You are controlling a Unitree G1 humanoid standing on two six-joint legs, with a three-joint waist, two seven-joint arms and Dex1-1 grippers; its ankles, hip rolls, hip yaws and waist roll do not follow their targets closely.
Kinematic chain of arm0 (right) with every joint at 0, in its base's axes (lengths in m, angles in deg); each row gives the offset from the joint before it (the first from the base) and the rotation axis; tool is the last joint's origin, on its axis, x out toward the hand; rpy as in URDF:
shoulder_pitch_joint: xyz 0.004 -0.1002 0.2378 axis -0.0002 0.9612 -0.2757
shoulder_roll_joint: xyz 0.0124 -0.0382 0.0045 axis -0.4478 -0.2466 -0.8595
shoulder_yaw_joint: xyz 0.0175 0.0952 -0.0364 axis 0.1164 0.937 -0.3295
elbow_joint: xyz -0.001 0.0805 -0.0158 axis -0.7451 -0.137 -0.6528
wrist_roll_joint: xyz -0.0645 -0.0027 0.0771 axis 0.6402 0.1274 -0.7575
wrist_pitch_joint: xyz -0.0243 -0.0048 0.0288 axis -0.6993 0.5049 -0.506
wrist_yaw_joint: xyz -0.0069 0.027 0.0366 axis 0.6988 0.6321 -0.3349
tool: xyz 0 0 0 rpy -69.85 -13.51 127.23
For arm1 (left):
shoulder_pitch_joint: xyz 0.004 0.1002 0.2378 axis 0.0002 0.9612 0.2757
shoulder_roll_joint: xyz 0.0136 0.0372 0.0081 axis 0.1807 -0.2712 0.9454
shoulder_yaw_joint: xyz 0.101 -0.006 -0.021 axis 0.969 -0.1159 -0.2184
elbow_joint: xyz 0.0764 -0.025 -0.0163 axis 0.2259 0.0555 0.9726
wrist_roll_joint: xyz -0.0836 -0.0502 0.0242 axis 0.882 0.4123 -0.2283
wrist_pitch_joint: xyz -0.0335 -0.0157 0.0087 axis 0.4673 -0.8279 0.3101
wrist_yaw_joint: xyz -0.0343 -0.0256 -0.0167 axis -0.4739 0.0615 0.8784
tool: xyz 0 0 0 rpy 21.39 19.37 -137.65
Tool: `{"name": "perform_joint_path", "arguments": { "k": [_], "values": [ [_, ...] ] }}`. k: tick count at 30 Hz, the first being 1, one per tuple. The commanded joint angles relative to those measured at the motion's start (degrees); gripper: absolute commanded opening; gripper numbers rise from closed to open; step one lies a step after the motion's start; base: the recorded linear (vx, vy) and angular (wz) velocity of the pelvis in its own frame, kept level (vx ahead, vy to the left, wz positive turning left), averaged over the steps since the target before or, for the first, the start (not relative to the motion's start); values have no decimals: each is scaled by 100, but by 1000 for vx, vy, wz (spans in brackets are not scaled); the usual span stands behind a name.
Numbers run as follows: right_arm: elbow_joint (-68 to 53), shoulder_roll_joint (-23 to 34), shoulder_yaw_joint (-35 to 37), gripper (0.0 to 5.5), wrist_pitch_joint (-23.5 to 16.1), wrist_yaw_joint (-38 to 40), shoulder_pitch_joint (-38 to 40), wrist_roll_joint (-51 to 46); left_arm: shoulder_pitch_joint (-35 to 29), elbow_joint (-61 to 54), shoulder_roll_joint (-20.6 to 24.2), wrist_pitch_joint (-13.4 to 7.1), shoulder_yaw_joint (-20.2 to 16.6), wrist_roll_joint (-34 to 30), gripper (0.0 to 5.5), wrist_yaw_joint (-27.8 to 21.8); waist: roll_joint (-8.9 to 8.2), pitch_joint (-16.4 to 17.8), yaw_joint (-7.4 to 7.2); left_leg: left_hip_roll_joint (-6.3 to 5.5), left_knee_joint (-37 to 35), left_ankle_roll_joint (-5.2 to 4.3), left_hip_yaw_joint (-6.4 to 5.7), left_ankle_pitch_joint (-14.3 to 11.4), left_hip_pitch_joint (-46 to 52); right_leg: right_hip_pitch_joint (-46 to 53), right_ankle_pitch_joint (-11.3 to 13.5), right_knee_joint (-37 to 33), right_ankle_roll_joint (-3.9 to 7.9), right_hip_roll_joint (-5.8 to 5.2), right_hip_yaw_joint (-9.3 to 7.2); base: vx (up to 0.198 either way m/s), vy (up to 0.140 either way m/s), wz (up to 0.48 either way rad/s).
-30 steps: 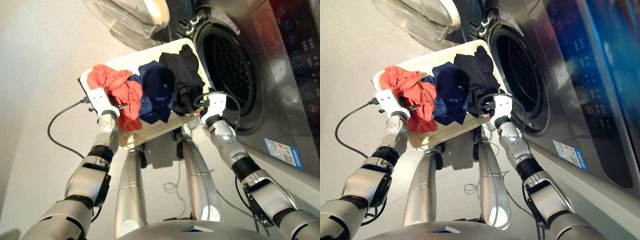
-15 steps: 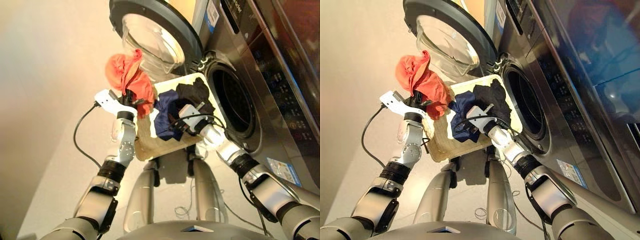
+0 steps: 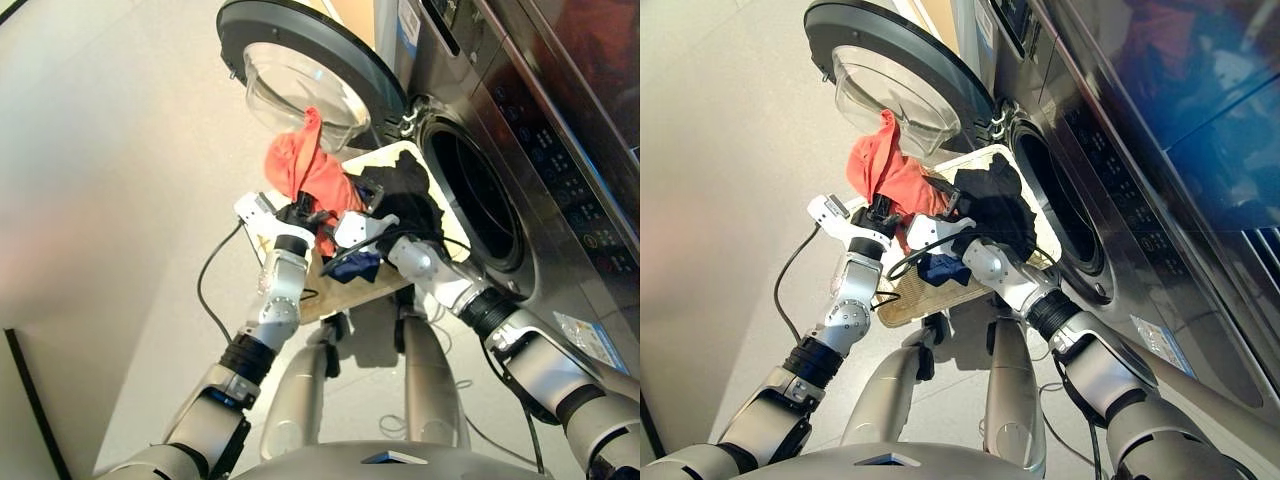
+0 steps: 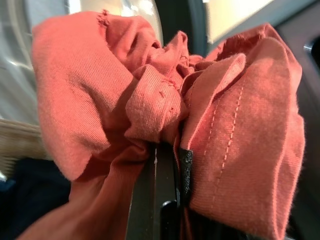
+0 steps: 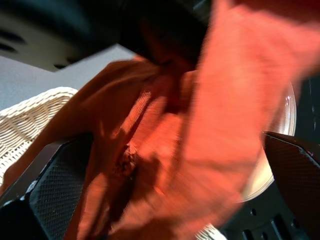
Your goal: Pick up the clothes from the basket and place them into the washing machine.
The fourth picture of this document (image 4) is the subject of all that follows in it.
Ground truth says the orange cloth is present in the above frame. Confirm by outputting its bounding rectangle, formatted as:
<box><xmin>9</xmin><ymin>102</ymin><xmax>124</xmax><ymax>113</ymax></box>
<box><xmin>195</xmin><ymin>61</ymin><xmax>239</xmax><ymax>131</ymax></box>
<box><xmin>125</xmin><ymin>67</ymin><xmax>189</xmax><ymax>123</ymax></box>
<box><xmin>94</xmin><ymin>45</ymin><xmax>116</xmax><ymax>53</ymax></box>
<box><xmin>14</xmin><ymin>9</ymin><xmax>307</xmax><ymax>240</ymax></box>

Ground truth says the blue cloth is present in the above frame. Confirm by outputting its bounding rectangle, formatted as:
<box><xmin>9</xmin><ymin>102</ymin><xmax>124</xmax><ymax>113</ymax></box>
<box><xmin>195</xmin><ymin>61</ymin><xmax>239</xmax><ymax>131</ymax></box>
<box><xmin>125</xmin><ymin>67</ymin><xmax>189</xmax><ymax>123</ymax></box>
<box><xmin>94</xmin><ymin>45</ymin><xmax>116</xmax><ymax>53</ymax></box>
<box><xmin>0</xmin><ymin>158</ymin><xmax>72</xmax><ymax>240</ymax></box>

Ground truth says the pale woven basket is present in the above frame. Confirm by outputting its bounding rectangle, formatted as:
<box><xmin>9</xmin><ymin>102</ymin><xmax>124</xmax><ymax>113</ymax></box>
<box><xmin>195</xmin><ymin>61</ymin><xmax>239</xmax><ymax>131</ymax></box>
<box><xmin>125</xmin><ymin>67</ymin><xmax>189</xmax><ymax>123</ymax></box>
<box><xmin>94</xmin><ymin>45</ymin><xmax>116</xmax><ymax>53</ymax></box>
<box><xmin>0</xmin><ymin>117</ymin><xmax>51</xmax><ymax>163</ymax></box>

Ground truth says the white vertical side panel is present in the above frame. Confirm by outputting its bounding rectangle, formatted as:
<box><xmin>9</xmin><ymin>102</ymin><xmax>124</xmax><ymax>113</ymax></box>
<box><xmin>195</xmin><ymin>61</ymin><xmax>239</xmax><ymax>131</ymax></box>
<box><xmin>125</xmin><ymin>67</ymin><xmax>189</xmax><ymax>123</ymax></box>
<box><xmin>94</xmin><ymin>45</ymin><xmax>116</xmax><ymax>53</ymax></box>
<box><xmin>205</xmin><ymin>0</ymin><xmax>320</xmax><ymax>46</ymax></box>

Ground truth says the grey washing machine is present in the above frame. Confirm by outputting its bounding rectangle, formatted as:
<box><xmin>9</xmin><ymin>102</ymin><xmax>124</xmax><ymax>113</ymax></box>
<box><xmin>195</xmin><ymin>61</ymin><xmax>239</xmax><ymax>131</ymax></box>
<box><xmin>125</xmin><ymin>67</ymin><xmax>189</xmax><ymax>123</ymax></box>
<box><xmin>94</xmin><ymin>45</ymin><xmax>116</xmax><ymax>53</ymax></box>
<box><xmin>272</xmin><ymin>4</ymin><xmax>320</xmax><ymax>240</ymax></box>

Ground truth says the round washing machine door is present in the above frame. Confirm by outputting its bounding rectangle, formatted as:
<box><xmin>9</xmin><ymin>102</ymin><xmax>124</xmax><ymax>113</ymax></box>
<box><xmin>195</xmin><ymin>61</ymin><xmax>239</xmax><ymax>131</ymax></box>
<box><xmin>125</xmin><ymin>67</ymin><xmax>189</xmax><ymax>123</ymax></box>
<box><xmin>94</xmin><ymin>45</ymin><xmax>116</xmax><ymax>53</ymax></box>
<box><xmin>0</xmin><ymin>0</ymin><xmax>209</xmax><ymax>126</ymax></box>

